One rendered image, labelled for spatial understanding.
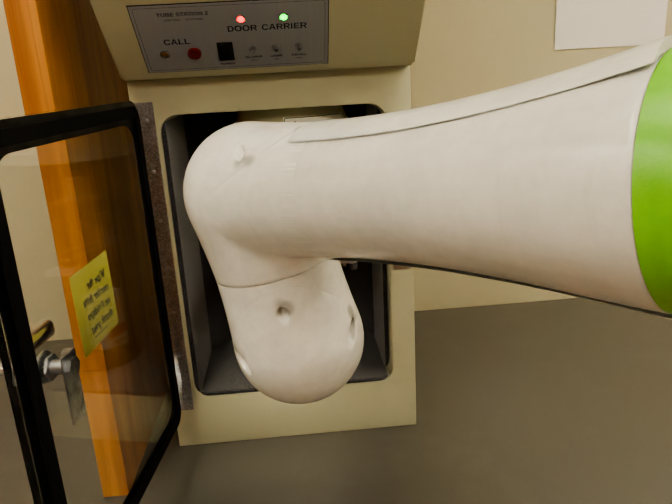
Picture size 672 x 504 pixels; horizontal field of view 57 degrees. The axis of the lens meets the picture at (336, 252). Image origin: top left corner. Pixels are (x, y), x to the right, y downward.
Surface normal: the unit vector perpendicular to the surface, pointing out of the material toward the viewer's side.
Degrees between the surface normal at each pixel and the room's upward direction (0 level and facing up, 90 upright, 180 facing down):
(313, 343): 81
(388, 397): 90
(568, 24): 90
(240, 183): 74
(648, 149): 69
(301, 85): 90
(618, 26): 90
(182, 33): 135
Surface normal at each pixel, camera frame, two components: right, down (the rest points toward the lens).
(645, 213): -0.76, 0.25
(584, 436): -0.05, -0.96
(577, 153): -0.78, -0.14
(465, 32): 0.08, 0.28
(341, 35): 0.10, 0.87
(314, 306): 0.47, 0.09
